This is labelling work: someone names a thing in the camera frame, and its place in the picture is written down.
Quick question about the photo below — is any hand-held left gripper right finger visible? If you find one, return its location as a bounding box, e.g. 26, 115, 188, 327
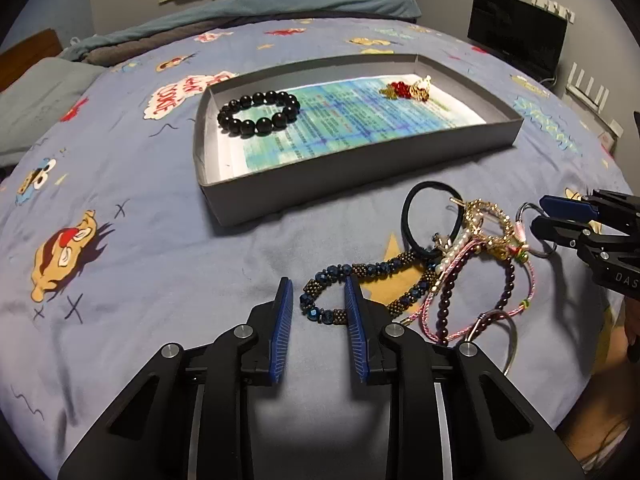
344, 274, 586, 480

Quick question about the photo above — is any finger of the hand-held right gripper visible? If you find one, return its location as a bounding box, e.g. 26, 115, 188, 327
530, 216, 608, 256
539, 190, 640, 233

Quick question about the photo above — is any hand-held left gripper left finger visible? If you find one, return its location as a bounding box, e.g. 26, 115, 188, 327
57, 276, 294, 480

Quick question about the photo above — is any thin silver ring bracelet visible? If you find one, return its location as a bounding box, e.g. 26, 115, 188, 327
515, 202, 558, 259

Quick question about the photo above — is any pink cord bracelet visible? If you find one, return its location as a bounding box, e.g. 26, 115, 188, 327
405, 220, 536, 343

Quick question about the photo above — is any dark purple bead bracelet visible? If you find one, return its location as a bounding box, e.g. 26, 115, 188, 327
430, 245, 517, 346

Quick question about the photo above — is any gold chain bracelet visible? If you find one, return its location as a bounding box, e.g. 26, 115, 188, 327
450, 199, 518, 261

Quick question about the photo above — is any blue bead bracelet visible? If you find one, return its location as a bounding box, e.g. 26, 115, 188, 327
299, 250, 436, 324

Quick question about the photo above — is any black hair tie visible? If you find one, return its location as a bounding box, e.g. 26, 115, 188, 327
401, 181, 466, 261

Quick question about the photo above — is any silver bangle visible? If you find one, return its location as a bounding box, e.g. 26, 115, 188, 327
457, 310, 518, 376

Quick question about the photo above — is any grey cardboard tray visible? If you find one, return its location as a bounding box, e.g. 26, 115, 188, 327
192, 53, 524, 227

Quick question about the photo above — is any white router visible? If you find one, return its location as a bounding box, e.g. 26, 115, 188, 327
565, 62, 623, 136

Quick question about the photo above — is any black monitor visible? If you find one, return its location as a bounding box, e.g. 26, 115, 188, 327
467, 0, 568, 80

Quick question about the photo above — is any printed paper liner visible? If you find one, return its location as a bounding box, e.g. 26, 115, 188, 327
218, 76, 488, 181

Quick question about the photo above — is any grey blanket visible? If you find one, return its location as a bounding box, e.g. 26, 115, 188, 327
82, 20, 301, 66

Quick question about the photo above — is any teal blanket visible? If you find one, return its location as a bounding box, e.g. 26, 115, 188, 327
62, 0, 422, 63

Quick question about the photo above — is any grey-blue pillow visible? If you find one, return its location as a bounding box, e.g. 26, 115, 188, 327
0, 57, 108, 166

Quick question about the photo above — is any wooden headboard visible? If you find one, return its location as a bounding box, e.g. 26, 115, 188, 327
0, 28, 63, 92

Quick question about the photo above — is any red and gold charm bracelet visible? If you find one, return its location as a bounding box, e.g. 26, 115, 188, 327
378, 75, 433, 103

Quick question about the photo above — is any white wall hook rack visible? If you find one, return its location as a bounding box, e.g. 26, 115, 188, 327
531, 0, 575, 23

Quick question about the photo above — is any black bead bracelet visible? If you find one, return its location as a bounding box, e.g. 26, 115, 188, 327
216, 91, 301, 138

